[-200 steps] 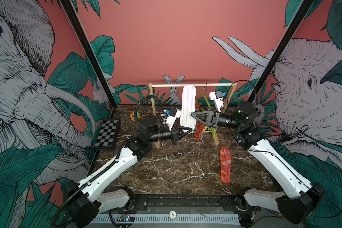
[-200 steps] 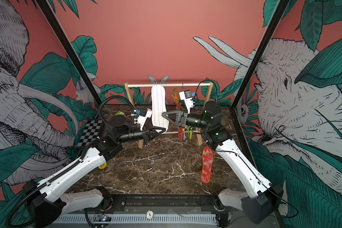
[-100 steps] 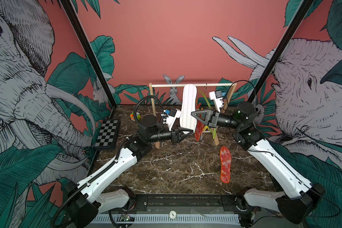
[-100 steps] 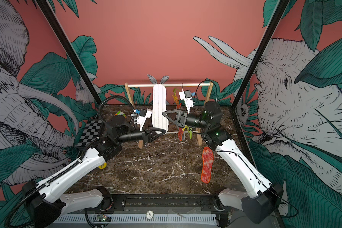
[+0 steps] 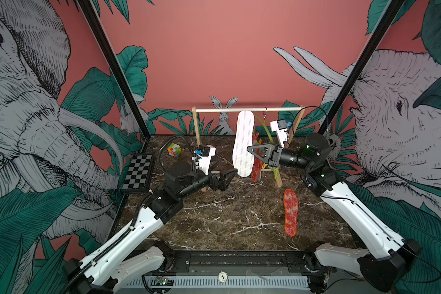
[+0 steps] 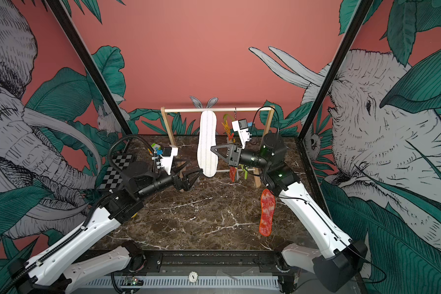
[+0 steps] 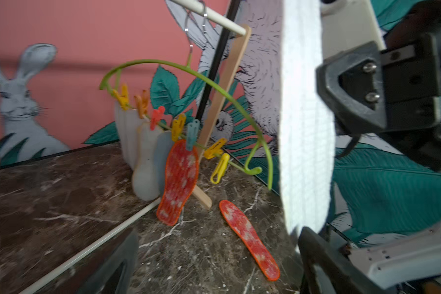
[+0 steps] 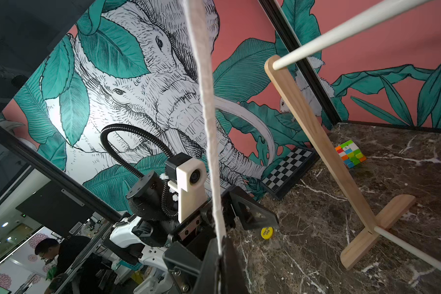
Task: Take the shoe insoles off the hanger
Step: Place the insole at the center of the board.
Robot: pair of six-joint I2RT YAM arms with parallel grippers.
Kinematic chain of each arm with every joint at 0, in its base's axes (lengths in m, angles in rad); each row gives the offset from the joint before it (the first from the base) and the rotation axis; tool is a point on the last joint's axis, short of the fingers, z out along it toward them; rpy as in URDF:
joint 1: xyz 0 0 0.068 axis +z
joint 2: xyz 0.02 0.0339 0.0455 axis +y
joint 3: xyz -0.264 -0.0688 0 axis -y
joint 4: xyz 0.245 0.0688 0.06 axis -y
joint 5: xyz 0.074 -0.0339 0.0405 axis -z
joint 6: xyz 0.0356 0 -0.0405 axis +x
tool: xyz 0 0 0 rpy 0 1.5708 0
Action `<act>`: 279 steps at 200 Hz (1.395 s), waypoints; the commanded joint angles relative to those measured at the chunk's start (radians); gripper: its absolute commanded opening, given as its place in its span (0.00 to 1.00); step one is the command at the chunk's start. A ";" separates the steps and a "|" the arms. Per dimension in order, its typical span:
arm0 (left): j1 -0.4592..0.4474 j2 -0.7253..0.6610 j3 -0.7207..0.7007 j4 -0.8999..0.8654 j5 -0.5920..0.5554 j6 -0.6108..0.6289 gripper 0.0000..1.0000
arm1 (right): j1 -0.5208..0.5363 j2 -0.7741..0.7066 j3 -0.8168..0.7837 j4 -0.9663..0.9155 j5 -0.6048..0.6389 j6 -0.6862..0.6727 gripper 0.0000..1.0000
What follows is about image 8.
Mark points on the yellow round sticker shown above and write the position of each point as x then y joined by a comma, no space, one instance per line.
267,233

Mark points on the person behind glass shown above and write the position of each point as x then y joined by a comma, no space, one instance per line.
66,252

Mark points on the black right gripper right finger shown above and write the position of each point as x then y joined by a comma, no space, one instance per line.
231,277

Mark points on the grey textured insole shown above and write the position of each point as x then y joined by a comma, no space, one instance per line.
198,33

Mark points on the black white checkerboard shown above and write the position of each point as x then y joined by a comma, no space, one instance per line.
289,171

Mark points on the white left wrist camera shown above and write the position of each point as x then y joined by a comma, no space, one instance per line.
187,178

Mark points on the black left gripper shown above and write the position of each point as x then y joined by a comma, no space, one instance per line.
197,230

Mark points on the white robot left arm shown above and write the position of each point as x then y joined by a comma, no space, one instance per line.
138,239

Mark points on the colourful puzzle cube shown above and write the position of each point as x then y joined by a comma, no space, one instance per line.
350,154

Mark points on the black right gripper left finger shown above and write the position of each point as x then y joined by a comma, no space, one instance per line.
192,275

